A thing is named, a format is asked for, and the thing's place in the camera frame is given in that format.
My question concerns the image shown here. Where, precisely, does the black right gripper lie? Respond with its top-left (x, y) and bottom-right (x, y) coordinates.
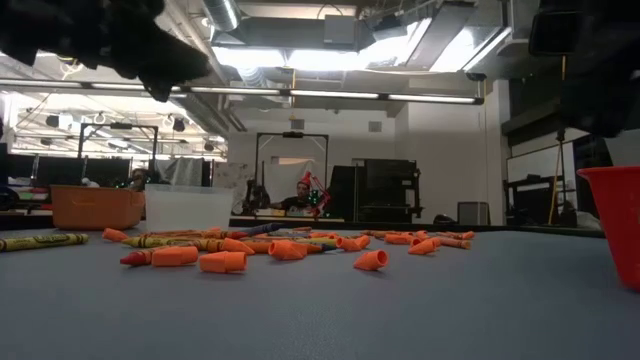
top-left (558, 0), bottom-right (640, 140)

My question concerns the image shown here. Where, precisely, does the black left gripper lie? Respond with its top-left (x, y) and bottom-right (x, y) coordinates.
top-left (0, 0), bottom-right (212, 103)

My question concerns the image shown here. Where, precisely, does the clear plastic bin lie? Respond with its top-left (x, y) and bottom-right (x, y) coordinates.
top-left (144, 183), bottom-right (235, 233)

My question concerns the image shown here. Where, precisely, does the red crayon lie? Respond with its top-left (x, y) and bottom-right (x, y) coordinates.
top-left (119, 248), bottom-right (157, 267)

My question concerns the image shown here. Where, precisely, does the orange crayon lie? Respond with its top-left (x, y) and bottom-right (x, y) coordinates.
top-left (437, 236), bottom-right (473, 251)
top-left (243, 241), bottom-right (326, 255)

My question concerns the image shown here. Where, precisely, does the whiteboard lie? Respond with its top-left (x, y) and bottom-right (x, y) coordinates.
top-left (505, 141), bottom-right (577, 184)

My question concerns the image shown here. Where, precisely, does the person behind monitors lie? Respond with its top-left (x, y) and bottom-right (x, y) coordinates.
top-left (128, 168), bottom-right (152, 193)

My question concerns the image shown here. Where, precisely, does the yellow pole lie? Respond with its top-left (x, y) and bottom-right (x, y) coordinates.
top-left (546, 54), bottom-right (570, 226)

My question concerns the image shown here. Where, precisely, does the black computer monitor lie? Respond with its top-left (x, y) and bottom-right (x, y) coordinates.
top-left (5, 152), bottom-right (37, 187)
top-left (83, 157), bottom-right (133, 188)
top-left (36, 156), bottom-right (85, 188)

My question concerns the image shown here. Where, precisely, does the black shelf cart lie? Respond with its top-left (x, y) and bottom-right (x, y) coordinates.
top-left (503, 174), bottom-right (577, 227)

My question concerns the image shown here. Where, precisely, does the red plastic basket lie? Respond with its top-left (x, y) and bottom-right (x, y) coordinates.
top-left (576, 166), bottom-right (640, 293)

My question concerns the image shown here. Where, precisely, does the orange plastic bin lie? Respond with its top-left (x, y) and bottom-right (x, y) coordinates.
top-left (50, 185), bottom-right (147, 231)

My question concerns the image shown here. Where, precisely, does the long ceiling light bar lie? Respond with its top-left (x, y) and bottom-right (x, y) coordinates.
top-left (0, 78), bottom-right (485, 106)

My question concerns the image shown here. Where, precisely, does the grey ceiling unit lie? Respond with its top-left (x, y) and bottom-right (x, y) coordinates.
top-left (323, 13), bottom-right (357, 47)

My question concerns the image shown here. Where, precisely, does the seated person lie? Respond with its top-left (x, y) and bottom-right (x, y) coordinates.
top-left (269, 172), bottom-right (331, 218)

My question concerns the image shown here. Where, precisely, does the grey box bin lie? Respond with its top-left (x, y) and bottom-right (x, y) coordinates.
top-left (456, 201), bottom-right (492, 227)

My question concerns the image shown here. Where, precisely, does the black equipment cabinet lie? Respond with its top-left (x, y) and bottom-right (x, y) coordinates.
top-left (327, 158), bottom-right (424, 224)

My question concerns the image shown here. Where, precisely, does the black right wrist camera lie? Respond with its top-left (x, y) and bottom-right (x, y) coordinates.
top-left (528, 10), bottom-right (588, 58)

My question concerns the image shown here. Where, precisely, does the black metal frame rig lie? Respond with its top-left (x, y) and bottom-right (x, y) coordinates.
top-left (254, 131), bottom-right (331, 211)
top-left (77, 121), bottom-right (160, 174)

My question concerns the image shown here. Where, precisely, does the silver ventilation duct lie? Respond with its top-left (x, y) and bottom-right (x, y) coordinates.
top-left (202, 0), bottom-right (242, 32)

